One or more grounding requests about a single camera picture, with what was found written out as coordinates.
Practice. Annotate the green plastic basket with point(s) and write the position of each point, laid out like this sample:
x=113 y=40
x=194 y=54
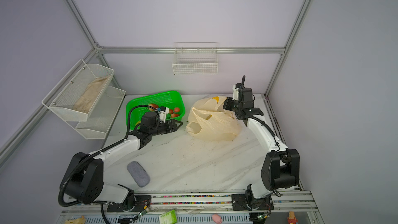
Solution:
x=170 y=99

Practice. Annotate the white wire wall basket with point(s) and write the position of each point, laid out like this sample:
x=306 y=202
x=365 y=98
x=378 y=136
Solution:
x=195 y=58

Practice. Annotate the pink small toy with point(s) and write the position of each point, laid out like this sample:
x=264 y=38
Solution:
x=216 y=219

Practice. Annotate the red yellow figurine toy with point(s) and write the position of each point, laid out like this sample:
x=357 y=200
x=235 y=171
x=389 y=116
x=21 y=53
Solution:
x=292 y=218

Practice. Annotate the upper white mesh wall shelf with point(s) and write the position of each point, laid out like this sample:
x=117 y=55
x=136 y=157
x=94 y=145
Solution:
x=65 y=94

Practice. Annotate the white mesh wall shelf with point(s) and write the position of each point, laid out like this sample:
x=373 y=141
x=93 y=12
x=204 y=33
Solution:
x=100 y=121
x=65 y=94

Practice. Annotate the grey oval sponge pad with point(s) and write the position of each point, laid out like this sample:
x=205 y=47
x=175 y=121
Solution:
x=138 y=173

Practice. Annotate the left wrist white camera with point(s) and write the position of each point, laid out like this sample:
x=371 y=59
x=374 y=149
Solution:
x=163 y=112

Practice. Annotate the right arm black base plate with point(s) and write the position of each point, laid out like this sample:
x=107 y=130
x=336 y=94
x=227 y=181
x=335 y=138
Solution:
x=241 y=202

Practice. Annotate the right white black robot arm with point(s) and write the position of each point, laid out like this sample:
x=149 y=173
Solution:
x=281 y=167

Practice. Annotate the green small box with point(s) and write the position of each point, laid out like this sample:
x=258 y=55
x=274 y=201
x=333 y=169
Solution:
x=168 y=218

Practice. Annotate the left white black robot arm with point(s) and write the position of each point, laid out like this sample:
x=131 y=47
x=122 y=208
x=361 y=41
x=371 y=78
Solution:
x=83 y=181

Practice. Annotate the lower white mesh wall shelf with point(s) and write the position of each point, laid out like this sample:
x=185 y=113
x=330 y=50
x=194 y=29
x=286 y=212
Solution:
x=100 y=121

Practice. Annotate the cream banana print plastic bag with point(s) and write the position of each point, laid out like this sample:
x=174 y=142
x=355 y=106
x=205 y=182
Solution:
x=208 y=121

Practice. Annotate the aluminium front rail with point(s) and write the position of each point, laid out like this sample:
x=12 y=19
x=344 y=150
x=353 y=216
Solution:
x=199 y=207

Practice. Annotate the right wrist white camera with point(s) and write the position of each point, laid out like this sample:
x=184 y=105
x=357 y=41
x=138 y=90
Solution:
x=236 y=91

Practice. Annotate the beige cloth in shelf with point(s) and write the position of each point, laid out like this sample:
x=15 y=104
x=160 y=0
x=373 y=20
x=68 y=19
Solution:
x=86 y=101

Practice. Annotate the wrist white camera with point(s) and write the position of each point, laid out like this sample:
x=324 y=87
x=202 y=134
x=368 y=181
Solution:
x=236 y=91
x=163 y=112

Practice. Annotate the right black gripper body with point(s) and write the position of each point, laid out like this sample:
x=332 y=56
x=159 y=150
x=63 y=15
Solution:
x=230 y=104

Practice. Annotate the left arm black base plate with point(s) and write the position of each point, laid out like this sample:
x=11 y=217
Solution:
x=133 y=204

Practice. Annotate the beige toy at front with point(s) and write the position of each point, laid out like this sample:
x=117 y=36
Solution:
x=80 y=220

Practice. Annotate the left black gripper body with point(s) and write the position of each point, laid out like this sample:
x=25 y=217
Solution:
x=171 y=126

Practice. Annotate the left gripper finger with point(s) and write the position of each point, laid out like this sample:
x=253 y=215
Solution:
x=174 y=123
x=172 y=129

